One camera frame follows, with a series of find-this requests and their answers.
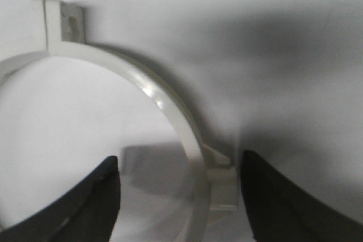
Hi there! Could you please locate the white half pipe clamp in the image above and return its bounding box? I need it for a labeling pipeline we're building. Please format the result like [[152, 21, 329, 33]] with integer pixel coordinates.
[[1, 0, 239, 241]]

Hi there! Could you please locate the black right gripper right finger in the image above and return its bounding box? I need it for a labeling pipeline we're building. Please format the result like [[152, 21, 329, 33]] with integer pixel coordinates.
[[240, 150, 362, 241]]

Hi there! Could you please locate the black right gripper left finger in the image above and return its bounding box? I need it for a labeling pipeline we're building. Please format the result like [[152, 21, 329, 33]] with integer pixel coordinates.
[[1, 156, 121, 241]]

